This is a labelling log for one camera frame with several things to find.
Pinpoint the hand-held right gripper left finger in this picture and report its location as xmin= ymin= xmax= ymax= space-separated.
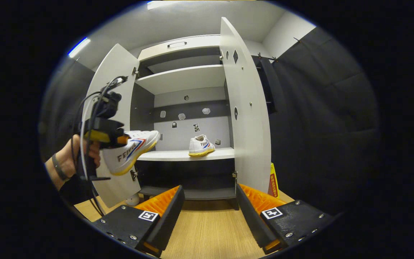
xmin=91 ymin=185 xmax=185 ymax=257

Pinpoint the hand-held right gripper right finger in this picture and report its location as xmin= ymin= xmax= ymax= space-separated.
xmin=236 ymin=183 xmax=335 ymax=254

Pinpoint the white striped shoe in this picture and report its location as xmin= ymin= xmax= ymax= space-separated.
xmin=188 ymin=135 xmax=216 ymax=158
xmin=102 ymin=130 xmax=161 ymax=176

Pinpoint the white shoe cabinet door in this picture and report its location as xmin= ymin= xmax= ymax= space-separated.
xmin=81 ymin=43 xmax=142 ymax=208
xmin=220 ymin=17 xmax=286 ymax=195

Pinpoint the white shoe cabinet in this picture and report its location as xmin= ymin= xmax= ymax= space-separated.
xmin=130 ymin=34 xmax=240 ymax=211

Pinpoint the white cabinet drawer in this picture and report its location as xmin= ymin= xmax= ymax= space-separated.
xmin=138 ymin=34 xmax=222 ymax=62

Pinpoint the yellow book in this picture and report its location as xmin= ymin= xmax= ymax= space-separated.
xmin=267 ymin=163 xmax=280 ymax=198

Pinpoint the black wristband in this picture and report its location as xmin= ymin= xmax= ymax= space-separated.
xmin=51 ymin=153 xmax=70 ymax=181

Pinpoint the ceiling light strip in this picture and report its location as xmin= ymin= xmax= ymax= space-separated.
xmin=68 ymin=37 xmax=91 ymax=59

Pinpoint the ceiling light panel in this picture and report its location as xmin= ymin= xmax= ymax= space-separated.
xmin=147 ymin=0 xmax=236 ymax=10

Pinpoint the black backdrop rod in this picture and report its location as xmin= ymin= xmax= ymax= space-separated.
xmin=257 ymin=52 xmax=279 ymax=62

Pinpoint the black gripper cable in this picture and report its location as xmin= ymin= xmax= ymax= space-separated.
xmin=71 ymin=77 xmax=121 ymax=217

